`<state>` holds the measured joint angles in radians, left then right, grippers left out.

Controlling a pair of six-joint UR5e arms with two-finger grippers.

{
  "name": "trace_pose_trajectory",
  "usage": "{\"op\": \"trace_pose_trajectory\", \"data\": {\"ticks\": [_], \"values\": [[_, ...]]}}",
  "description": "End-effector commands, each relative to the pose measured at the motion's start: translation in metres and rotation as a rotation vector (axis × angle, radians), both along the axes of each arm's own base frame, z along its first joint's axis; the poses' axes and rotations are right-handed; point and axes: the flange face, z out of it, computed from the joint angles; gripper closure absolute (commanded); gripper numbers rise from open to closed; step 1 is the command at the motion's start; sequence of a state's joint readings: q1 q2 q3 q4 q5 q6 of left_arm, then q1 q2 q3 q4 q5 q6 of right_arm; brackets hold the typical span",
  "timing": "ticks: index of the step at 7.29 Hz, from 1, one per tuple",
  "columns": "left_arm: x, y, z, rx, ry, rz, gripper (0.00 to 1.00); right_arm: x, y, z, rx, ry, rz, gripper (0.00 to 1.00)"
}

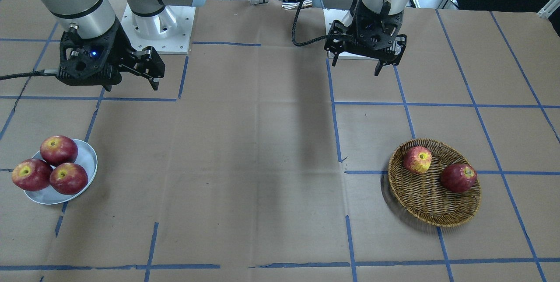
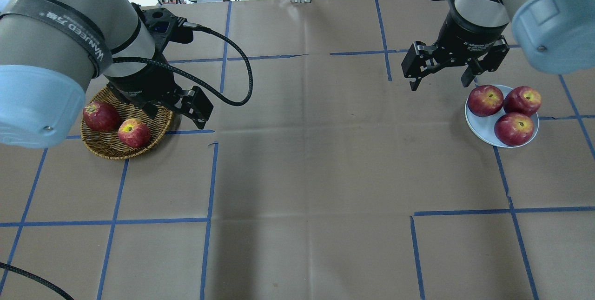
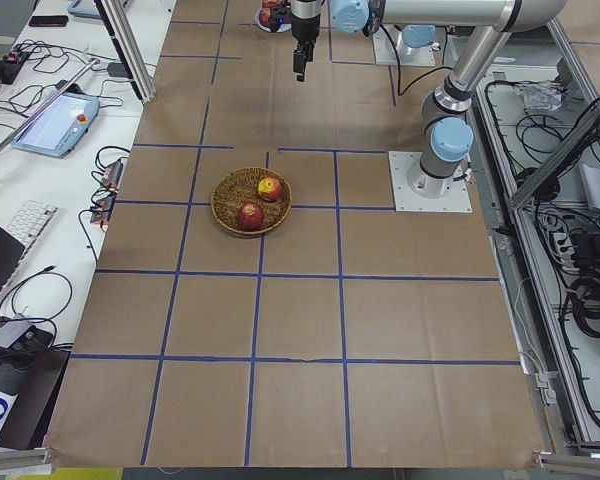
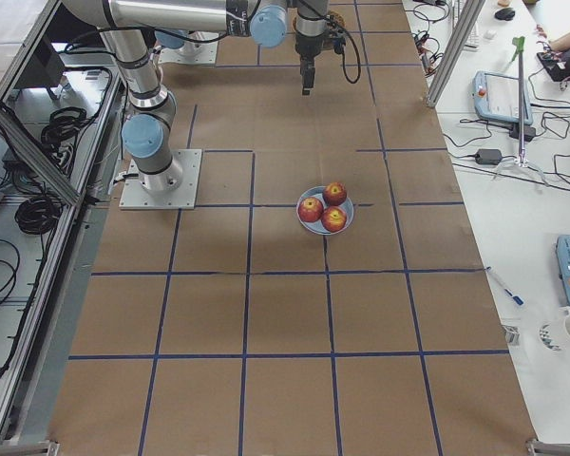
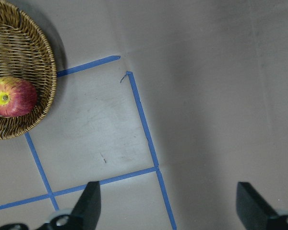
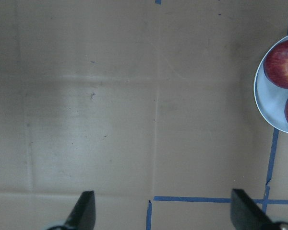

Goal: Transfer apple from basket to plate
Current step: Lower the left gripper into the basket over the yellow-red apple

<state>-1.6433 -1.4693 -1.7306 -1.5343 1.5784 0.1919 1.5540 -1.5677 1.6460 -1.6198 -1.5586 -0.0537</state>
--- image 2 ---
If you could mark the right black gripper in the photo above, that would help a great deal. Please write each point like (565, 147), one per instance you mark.
(468, 35)

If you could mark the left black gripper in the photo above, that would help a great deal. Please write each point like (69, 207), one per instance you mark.
(145, 87)

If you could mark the red yellow apple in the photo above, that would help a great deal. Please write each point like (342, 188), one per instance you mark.
(134, 133)

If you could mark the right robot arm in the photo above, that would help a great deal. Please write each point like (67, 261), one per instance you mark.
(556, 36)

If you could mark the red apple plate left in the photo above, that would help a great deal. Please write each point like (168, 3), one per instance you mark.
(485, 100)

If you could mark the red apple plate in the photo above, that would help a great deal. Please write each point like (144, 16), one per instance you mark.
(514, 129)
(485, 100)
(523, 99)

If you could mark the light blue plate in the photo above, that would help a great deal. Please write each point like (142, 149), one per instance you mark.
(483, 127)

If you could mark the red apple plate right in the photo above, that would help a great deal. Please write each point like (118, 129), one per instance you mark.
(523, 99)

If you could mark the red apple plate front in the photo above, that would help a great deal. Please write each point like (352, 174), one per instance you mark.
(514, 129)

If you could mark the dark red apple in basket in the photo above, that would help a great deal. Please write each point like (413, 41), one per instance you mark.
(101, 116)

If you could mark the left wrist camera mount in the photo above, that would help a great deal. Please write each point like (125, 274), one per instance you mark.
(164, 26)

